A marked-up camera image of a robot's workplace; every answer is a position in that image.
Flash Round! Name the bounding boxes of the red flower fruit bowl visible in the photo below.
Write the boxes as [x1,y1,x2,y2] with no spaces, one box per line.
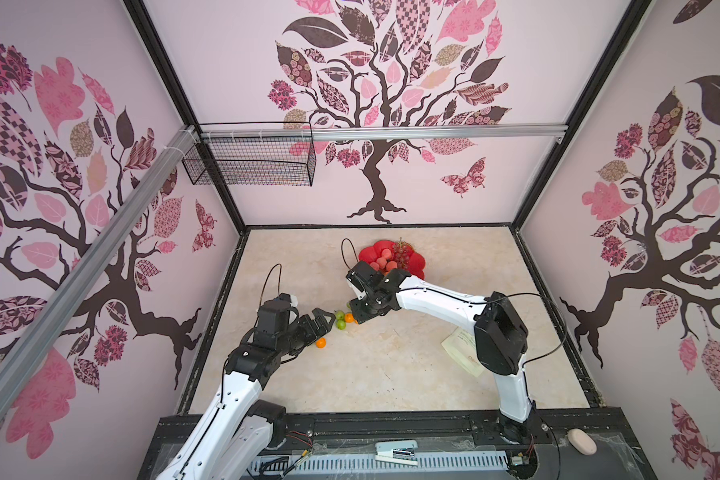
[358,240,426,280]

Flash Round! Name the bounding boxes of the purple fake grape bunch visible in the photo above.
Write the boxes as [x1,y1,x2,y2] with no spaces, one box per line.
[392,240,413,270]

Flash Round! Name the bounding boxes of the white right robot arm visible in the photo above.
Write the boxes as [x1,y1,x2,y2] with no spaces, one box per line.
[346,261,533,444]

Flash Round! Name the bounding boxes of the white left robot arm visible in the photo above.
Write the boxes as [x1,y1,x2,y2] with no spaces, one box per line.
[157,293,336,479]

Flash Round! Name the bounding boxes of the green fake apple cluster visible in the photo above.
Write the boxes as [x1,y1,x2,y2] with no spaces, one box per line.
[335,310,347,330]

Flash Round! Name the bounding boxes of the green white food pouch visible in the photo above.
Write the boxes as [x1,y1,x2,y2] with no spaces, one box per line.
[441,328,485,378]

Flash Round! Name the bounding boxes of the black base platform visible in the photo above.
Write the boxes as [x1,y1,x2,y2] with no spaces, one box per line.
[136,406,658,480]

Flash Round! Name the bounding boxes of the black wire basket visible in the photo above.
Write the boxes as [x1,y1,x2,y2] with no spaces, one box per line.
[182,120,317,187]

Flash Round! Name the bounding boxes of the aluminium rail bar back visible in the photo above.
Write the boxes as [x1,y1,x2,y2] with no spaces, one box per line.
[201,124,568,141]

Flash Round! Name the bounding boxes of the aluminium rail bar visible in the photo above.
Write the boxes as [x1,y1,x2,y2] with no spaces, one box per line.
[0,125,197,421]
[201,124,568,141]

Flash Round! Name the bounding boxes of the white slotted cable duct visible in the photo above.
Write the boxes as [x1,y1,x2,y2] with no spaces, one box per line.
[251,451,510,479]

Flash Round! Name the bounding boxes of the aluminium rail bar left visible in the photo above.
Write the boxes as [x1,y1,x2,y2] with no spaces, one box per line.
[0,125,197,421]

